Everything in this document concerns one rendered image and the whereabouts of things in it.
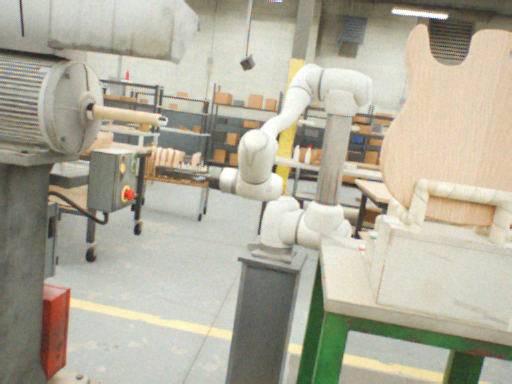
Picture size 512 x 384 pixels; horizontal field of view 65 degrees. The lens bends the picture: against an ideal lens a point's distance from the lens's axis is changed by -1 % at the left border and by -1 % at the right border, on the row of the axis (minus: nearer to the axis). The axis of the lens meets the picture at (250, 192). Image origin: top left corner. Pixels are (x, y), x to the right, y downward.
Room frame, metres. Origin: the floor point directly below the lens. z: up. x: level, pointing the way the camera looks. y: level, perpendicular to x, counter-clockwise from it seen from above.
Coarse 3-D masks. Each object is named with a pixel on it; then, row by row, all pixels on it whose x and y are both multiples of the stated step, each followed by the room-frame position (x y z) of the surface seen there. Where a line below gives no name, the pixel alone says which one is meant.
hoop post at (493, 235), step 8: (496, 208) 0.82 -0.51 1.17; (504, 208) 0.81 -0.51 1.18; (496, 216) 0.82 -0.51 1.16; (504, 216) 0.81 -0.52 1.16; (496, 224) 0.81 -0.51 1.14; (504, 224) 0.80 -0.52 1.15; (496, 232) 0.81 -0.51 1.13; (504, 232) 0.80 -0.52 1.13; (488, 240) 0.82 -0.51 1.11; (496, 240) 0.81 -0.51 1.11; (504, 240) 0.80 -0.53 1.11
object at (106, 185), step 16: (96, 160) 1.31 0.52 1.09; (112, 160) 1.30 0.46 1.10; (128, 160) 1.38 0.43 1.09; (96, 176) 1.31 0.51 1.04; (112, 176) 1.30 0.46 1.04; (128, 176) 1.39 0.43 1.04; (96, 192) 1.31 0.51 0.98; (112, 192) 1.30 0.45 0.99; (80, 208) 1.32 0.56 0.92; (96, 208) 1.31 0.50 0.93; (112, 208) 1.31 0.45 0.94
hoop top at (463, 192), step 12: (420, 180) 0.84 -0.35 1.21; (432, 180) 0.84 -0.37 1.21; (432, 192) 0.83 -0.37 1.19; (444, 192) 0.82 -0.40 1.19; (456, 192) 0.82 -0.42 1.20; (468, 192) 0.82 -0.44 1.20; (480, 192) 0.81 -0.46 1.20; (492, 192) 0.81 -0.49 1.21; (504, 192) 0.81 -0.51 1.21; (492, 204) 0.82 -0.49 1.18
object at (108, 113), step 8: (96, 112) 1.10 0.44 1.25; (104, 112) 1.09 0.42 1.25; (112, 112) 1.09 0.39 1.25; (120, 112) 1.09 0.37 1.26; (128, 112) 1.09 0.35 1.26; (136, 112) 1.09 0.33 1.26; (144, 112) 1.09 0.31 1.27; (120, 120) 1.10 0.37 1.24; (128, 120) 1.09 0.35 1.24; (136, 120) 1.08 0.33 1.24; (144, 120) 1.08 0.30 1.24; (152, 120) 1.08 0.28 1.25
